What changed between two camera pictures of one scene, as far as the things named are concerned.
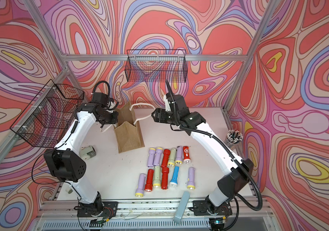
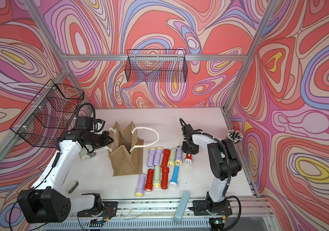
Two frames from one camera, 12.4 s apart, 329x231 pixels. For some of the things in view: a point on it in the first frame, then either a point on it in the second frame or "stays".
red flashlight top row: [166, 154] stays
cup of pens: [234, 136] stays
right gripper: [159, 113] → [185, 150]
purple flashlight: [151, 157] stays
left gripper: [115, 119] → [106, 141]
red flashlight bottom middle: [164, 180] stays
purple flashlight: [179, 156] stays
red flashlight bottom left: [148, 185] stays
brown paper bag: [127, 129] → [126, 150]
